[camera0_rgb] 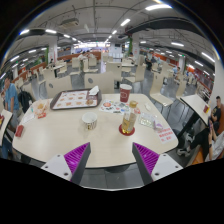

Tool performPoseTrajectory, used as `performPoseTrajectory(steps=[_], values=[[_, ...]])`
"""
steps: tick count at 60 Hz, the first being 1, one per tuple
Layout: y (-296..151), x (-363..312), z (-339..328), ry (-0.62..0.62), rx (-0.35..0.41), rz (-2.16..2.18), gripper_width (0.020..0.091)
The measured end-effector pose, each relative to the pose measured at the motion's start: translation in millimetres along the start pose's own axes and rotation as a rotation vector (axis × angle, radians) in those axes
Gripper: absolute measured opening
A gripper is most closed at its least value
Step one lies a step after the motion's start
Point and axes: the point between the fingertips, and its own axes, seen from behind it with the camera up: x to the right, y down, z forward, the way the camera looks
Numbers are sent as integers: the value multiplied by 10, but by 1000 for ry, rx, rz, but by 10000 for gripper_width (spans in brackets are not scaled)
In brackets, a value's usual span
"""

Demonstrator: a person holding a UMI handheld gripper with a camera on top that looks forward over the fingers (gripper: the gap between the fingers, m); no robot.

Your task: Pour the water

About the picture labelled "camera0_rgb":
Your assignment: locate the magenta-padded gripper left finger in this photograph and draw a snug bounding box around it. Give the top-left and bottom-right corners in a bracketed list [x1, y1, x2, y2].
[41, 142, 92, 186]

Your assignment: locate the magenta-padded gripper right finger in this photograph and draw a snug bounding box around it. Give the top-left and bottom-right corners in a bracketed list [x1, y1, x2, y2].
[131, 142, 184, 186]

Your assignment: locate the clear bottle with yellow drink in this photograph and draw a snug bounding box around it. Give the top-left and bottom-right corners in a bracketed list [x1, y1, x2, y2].
[121, 100, 139, 135]

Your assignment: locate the red white table sticker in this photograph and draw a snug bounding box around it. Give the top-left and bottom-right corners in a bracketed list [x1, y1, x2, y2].
[156, 126, 177, 144]

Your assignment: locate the flat round red coaster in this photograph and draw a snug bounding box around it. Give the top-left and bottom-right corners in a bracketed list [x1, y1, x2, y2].
[118, 123, 136, 137]

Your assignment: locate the clear plastic wrapper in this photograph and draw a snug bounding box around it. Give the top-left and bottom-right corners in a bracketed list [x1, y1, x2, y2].
[138, 112, 164, 132]

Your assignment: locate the small red wallet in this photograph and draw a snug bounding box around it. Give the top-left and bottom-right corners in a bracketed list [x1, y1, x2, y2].
[14, 124, 25, 138]

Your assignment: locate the white paper receipt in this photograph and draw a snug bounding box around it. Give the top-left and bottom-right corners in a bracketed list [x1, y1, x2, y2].
[21, 111, 36, 124]

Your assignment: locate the clear plastic food bag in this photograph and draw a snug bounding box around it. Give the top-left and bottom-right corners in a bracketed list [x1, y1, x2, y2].
[31, 99, 49, 118]

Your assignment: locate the brown tray with paper liner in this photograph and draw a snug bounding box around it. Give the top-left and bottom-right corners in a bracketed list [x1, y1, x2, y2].
[49, 88, 103, 111]

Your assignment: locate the beige side table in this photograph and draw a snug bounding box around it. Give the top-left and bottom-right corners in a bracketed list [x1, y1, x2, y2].
[179, 94, 212, 126]
[0, 109, 14, 148]

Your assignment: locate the black backpack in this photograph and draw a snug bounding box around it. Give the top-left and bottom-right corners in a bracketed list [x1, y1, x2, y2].
[17, 89, 34, 114]

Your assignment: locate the printed paper sheet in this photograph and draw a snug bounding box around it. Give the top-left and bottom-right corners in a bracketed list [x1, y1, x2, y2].
[99, 99, 132, 116]

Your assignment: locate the group of beige chairs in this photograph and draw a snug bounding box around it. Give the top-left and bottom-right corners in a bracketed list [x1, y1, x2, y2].
[13, 53, 201, 111]

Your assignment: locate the red paper cup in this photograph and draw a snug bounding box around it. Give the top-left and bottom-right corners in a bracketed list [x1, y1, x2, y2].
[119, 83, 133, 103]

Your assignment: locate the white napkin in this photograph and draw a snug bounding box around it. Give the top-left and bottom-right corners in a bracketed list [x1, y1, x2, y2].
[88, 85, 101, 97]

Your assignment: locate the ceiling air conditioner unit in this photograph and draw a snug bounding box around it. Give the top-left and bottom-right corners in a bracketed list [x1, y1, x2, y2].
[59, 18, 80, 28]

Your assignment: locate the group of ceiling lights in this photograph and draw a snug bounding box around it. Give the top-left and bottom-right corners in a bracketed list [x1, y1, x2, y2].
[0, 2, 218, 81]

